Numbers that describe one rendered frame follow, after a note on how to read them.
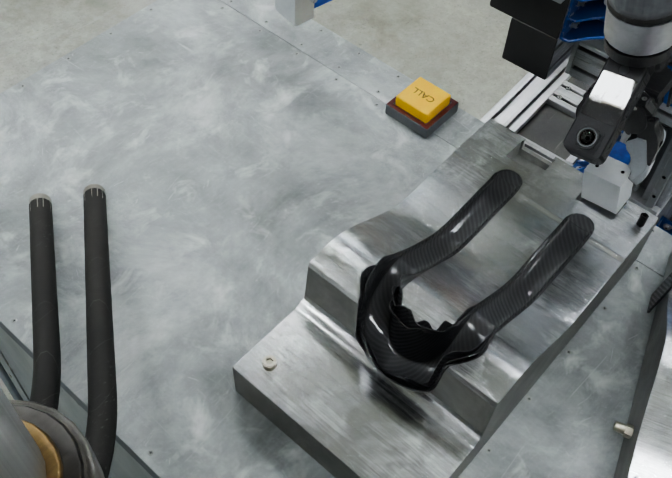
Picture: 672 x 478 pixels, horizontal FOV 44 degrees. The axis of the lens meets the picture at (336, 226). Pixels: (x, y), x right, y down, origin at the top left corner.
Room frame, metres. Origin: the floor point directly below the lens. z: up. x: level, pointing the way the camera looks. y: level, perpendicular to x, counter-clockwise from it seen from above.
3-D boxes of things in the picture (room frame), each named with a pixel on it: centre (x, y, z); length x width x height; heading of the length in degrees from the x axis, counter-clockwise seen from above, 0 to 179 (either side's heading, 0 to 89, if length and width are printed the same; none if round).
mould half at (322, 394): (0.56, -0.15, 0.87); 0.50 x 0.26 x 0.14; 141
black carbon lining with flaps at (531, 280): (0.56, -0.17, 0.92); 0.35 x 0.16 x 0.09; 141
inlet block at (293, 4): (1.05, 0.04, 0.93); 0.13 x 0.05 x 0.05; 130
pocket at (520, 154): (0.76, -0.26, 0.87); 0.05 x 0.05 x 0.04; 51
